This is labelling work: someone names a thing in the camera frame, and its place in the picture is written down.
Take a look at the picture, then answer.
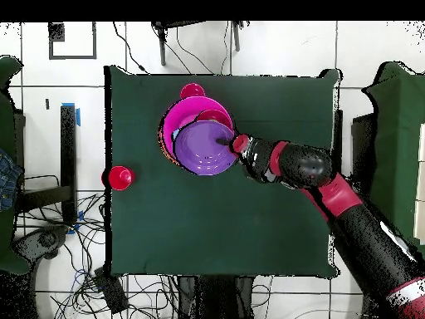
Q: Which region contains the blue tape strip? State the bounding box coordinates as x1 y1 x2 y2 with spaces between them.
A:
61 101 81 128

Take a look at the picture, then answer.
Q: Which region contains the dark metal legged stand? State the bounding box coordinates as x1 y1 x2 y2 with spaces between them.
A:
150 20 245 66

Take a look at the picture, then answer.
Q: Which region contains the red cup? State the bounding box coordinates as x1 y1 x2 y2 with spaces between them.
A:
100 165 136 192

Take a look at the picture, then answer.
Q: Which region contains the green cloth covered table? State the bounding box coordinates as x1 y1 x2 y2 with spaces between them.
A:
361 61 425 257
0 53 32 275

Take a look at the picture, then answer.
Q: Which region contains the black metal bar stand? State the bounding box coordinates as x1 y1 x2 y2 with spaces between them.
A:
16 105 78 225

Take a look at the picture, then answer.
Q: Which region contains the purple bowl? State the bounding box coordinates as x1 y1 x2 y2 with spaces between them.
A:
173 120 238 176

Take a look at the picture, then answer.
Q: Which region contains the grey square floor frame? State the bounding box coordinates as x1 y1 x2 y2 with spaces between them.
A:
48 22 98 61

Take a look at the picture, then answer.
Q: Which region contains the tangle of black cables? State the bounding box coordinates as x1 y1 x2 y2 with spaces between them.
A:
16 174 187 319

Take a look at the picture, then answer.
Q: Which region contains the large magenta bowl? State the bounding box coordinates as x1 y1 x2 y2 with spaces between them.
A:
158 96 236 167

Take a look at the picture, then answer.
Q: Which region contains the small crimson pink bowl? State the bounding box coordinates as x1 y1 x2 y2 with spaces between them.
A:
195 109 234 131

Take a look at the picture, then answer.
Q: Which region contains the crimson pink cup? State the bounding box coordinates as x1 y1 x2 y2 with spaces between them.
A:
179 82 206 100

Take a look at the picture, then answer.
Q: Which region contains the black office chair base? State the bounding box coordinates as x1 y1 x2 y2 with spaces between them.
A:
14 224 69 262

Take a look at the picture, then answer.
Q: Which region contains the black power strip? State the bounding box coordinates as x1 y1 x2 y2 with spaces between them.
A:
93 267 129 315

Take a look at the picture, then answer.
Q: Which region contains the dark green tablecloth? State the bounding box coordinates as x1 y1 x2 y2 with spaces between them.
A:
103 64 343 279

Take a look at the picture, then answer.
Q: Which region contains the black cable with plug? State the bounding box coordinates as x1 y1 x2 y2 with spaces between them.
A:
111 21 149 74

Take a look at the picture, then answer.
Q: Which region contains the blue denim fabric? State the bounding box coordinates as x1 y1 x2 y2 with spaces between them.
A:
0 148 23 213

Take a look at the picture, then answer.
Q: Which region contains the white box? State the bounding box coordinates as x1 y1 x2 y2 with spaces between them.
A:
413 122 425 245

